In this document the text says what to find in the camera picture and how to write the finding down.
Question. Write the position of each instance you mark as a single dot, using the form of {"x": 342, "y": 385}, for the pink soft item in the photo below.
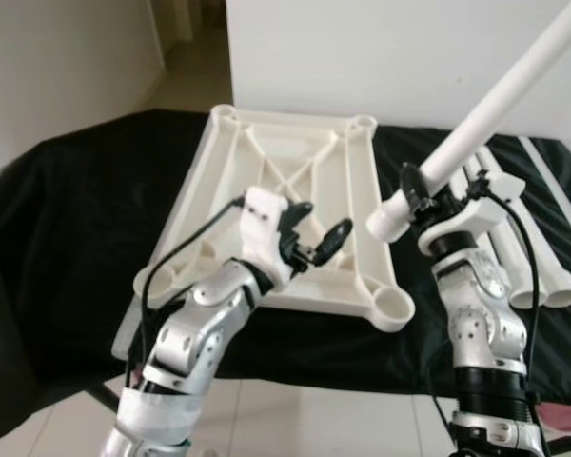
{"x": 566, "y": 419}

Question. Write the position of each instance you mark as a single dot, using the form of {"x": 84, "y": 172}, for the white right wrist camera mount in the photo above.
{"x": 485, "y": 214}

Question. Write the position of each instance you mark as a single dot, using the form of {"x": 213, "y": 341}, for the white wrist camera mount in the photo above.
{"x": 262, "y": 224}
{"x": 485, "y": 214}

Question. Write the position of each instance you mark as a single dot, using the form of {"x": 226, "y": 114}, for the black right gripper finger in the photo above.
{"x": 414, "y": 183}
{"x": 454, "y": 204}

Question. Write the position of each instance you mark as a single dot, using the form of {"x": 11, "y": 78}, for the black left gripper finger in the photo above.
{"x": 335, "y": 238}
{"x": 301, "y": 215}

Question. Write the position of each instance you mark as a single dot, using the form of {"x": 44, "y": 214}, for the white plastic table top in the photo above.
{"x": 266, "y": 152}

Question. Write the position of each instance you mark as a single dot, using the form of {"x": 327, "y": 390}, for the long white flat strip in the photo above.
{"x": 552, "y": 176}

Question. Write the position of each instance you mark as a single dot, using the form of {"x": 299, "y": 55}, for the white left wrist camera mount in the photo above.
{"x": 262, "y": 224}

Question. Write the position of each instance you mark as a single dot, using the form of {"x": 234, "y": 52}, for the black table cloth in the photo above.
{"x": 57, "y": 238}

